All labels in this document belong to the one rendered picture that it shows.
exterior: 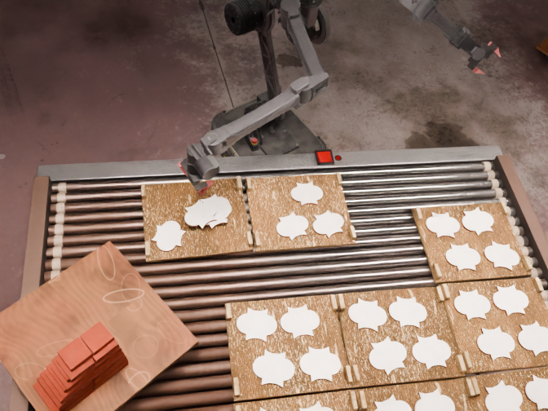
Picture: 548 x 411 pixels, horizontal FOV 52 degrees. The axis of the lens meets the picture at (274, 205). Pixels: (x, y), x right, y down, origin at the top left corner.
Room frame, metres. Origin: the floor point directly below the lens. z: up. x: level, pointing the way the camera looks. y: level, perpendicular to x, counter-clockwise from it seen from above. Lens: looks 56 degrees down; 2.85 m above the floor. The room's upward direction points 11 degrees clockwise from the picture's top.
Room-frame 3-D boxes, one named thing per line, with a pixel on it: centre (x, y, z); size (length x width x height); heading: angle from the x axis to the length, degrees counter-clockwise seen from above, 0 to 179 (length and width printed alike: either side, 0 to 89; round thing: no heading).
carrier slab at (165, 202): (1.16, 0.30, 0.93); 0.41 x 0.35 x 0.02; 110
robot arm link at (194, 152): (1.16, 0.29, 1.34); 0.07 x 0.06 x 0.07; 45
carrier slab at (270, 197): (1.29, -0.11, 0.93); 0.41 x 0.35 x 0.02; 108
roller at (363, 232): (1.19, -0.12, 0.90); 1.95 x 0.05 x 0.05; 107
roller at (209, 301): (0.95, -0.20, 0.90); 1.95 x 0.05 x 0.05; 107
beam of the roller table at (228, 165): (1.54, -0.01, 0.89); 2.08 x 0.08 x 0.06; 107
